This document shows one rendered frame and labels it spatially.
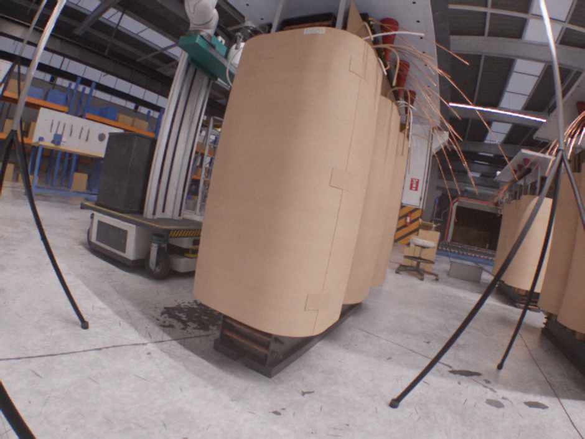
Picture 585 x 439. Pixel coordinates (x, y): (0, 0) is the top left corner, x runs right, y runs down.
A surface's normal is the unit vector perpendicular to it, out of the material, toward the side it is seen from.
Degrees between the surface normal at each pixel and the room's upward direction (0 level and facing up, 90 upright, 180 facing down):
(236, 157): 90
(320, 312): 90
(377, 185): 90
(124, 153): 90
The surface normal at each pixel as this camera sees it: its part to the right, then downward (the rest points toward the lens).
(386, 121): 0.50, 0.13
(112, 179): -0.32, -0.03
